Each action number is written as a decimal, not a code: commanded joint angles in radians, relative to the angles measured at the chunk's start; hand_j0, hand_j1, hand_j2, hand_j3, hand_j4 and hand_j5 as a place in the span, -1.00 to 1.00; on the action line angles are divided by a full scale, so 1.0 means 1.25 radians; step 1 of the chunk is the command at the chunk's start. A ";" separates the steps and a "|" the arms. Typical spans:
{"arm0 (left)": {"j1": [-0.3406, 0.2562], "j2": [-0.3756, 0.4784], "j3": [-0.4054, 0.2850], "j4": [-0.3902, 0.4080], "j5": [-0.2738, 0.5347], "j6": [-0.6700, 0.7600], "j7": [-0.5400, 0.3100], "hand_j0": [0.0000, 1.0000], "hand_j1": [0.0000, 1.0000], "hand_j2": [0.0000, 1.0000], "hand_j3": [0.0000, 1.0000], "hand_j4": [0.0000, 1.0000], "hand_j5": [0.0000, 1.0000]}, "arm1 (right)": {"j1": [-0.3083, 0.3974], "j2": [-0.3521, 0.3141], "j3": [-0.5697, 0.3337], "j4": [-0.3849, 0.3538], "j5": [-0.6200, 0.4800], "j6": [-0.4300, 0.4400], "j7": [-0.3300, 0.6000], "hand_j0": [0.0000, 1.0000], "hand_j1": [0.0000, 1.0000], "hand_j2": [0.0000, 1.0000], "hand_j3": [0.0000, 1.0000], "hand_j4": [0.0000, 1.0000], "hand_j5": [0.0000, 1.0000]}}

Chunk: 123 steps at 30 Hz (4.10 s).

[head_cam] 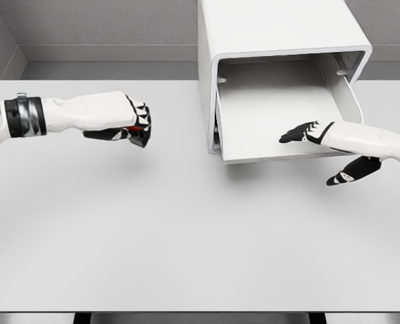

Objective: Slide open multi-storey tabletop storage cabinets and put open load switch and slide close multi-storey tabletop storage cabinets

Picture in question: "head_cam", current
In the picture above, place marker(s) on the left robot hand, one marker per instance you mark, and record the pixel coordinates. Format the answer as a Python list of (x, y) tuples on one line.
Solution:
[(105, 113)]

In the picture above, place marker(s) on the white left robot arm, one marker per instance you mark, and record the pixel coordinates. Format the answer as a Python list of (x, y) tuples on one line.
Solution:
[(24, 116)]

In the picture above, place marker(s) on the white cabinet drawer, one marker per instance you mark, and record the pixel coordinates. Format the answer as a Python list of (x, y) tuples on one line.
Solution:
[(271, 111)]

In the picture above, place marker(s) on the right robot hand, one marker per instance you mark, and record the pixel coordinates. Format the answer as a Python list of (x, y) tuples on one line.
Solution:
[(352, 138)]

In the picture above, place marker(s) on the black red load switch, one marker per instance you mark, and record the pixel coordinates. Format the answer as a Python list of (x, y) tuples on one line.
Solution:
[(138, 138)]

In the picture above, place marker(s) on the white tabletop storage cabinet shell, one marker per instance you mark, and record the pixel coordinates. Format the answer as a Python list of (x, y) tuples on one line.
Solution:
[(274, 30)]

